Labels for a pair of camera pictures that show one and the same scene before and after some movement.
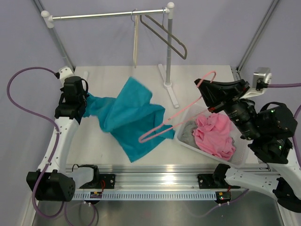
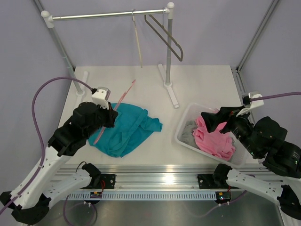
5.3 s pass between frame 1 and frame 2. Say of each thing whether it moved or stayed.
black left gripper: moved
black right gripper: moved
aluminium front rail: stayed
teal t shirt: moved
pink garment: stayed
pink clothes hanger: moved
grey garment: stayed
